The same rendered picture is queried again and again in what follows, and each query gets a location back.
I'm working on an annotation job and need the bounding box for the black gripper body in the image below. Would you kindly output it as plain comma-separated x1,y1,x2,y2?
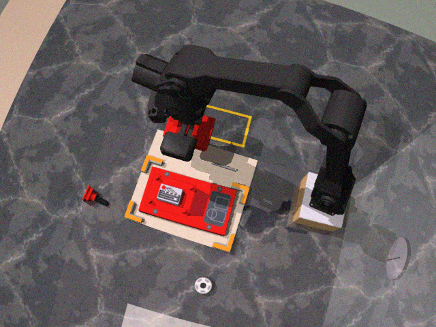
160,98,207,162

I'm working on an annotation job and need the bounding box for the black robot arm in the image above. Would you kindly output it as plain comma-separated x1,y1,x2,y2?
131,44,367,216

